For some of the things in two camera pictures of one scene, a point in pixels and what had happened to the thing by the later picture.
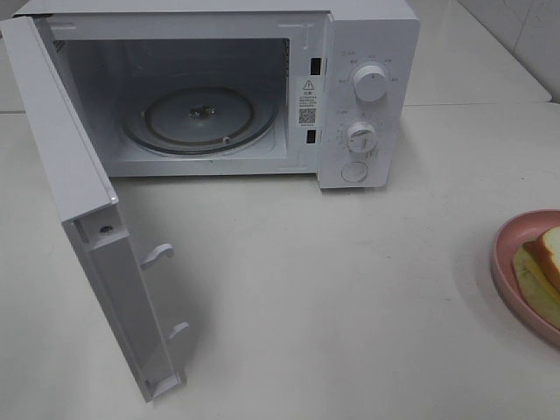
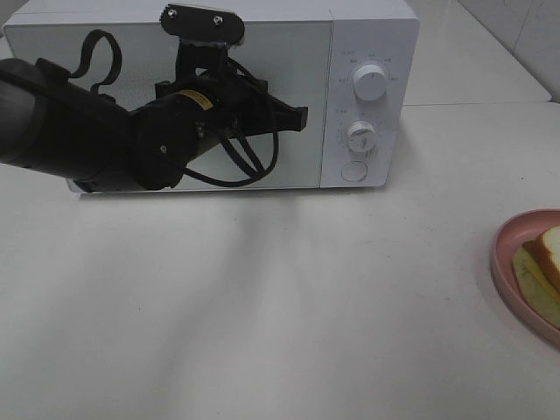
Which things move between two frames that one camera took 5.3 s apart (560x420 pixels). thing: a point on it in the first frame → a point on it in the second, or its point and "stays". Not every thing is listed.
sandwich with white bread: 536,266 stays
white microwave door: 86,204 → 294,58
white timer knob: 362,136 stays
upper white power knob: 370,83 stays
